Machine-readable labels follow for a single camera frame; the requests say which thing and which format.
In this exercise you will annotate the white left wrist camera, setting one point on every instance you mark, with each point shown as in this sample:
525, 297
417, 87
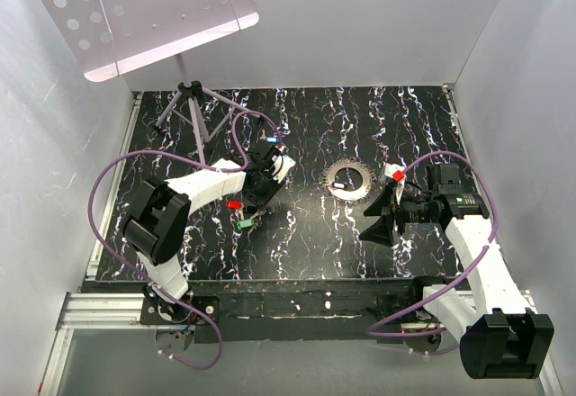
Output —
282, 166

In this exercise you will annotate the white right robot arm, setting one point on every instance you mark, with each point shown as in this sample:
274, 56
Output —
500, 336

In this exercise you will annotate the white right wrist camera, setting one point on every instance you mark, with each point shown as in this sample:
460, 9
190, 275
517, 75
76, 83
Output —
395, 173

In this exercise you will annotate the aluminium front rail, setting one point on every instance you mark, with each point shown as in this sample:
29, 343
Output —
87, 311

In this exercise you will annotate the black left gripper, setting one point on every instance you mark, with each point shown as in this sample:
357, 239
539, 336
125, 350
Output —
260, 202

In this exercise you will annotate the key with red tag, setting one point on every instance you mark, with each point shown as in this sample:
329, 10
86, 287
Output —
236, 206

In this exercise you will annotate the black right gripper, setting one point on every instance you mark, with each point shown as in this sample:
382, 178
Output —
380, 231

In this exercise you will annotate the key with green tag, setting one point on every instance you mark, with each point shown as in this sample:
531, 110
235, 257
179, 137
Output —
248, 224

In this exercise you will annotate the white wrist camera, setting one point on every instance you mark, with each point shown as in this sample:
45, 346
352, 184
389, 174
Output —
282, 166
395, 173

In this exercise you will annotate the white perforated music stand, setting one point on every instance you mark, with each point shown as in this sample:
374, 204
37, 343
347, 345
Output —
76, 52

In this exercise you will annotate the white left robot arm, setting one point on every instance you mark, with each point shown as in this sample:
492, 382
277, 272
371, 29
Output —
155, 223

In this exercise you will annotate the key with blue tag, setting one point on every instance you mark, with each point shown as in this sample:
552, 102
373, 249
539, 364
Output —
270, 138

